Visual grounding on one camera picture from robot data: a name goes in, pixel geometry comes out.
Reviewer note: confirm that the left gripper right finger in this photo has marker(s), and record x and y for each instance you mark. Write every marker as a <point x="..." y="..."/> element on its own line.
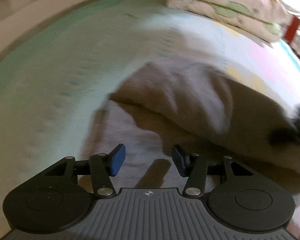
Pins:
<point x="235" y="194"/>

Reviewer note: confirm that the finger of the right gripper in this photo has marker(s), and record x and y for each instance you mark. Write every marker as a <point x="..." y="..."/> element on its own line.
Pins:
<point x="285" y="136"/>

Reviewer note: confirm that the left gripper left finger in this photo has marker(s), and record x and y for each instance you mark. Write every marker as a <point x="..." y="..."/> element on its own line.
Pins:
<point x="64" y="193"/>

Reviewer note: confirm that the grey knit pants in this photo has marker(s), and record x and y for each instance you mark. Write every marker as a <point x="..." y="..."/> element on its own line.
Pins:
<point x="192" y="104"/>

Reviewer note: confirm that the lower floral pillow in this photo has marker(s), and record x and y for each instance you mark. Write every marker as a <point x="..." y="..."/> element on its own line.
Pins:
<point x="270" y="32"/>

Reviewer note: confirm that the floral bed sheet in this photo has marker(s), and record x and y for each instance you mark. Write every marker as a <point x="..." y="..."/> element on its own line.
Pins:
<point x="53" y="83"/>

